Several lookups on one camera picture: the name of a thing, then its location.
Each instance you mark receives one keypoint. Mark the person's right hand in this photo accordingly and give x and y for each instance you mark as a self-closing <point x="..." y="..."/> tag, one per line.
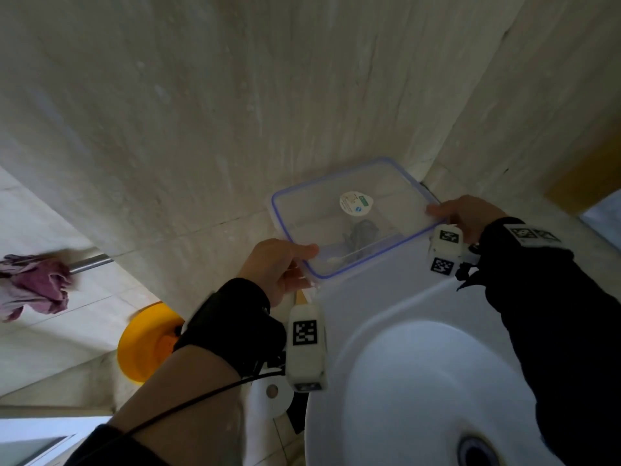
<point x="473" y="213"/>

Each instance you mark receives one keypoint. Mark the person's left hand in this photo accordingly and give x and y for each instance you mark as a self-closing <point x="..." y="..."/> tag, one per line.
<point x="271" y="266"/>

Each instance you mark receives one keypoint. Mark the clear box blue rim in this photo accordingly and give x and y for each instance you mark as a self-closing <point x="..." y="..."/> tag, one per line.
<point x="310" y="213"/>

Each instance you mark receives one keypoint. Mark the person's left forearm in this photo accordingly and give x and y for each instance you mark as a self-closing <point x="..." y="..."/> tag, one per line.
<point x="194" y="397"/>

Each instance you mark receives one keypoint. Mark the person's right forearm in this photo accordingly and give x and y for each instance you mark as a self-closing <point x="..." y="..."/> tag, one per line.
<point x="572" y="334"/>

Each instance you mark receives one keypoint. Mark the gridded paper sheets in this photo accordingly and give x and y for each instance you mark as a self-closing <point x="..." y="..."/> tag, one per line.
<point x="604" y="215"/>

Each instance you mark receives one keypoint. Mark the white toilet paper roll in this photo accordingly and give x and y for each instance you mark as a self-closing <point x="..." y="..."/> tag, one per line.
<point x="259" y="405"/>

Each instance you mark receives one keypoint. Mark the yellow round bucket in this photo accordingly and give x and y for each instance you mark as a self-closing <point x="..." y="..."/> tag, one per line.
<point x="145" y="344"/>

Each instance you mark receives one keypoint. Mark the white ceramic sink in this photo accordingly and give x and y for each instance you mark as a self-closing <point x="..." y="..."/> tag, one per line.
<point x="412" y="373"/>

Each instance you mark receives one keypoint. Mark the metal sink drain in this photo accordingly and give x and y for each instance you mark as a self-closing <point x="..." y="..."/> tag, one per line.
<point x="478" y="453"/>

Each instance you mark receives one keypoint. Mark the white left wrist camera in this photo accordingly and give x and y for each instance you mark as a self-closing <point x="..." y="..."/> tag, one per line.
<point x="305" y="359"/>

